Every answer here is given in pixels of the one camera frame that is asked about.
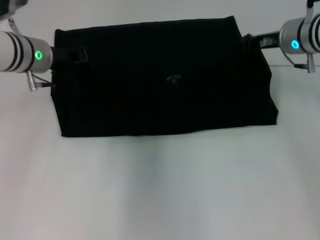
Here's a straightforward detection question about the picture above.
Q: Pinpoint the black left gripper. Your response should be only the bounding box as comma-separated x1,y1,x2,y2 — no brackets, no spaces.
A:
50,47,90,70

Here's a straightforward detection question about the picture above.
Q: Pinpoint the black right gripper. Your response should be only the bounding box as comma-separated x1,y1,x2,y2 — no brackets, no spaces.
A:
241,30,282,55

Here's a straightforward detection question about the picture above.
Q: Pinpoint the black shirt with FREE print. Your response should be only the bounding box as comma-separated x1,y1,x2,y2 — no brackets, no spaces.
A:
51,16,279,138

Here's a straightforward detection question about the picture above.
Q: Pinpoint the left arm cable with plug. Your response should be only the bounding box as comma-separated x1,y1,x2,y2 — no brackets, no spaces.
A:
26,70,55,92

